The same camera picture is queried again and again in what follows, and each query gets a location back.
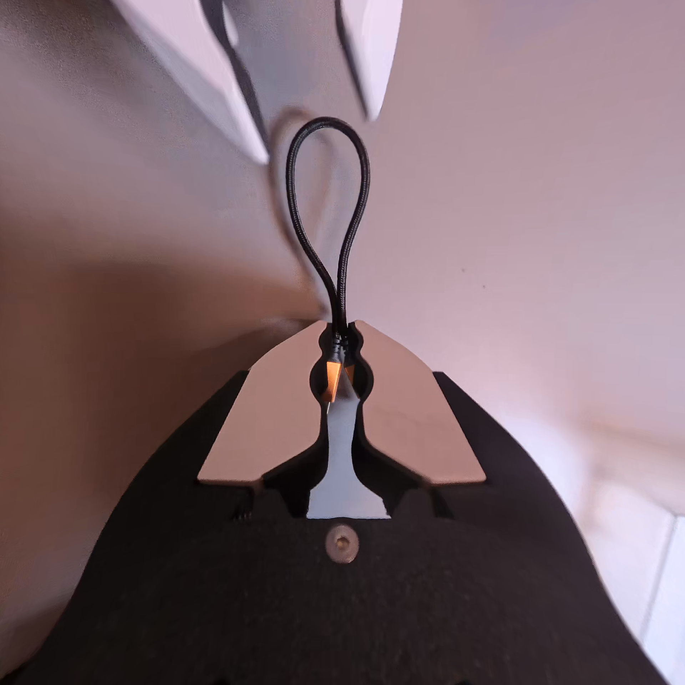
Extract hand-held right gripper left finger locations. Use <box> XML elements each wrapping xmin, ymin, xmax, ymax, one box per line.
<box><xmin>197</xmin><ymin>320</ymin><xmax>329</xmax><ymax>488</ymax></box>

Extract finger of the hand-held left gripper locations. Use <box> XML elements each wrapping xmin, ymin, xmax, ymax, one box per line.
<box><xmin>108</xmin><ymin>0</ymin><xmax>270</xmax><ymax>166</ymax></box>
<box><xmin>336</xmin><ymin>0</ymin><xmax>406</xmax><ymax>122</ymax></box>

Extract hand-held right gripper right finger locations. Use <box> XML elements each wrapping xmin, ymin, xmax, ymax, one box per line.
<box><xmin>348</xmin><ymin>319</ymin><xmax>488</xmax><ymax>486</ymax></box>

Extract black cable orange plugs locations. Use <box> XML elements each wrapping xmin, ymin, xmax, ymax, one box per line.
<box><xmin>285</xmin><ymin>117</ymin><xmax>371</xmax><ymax>415</ymax></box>

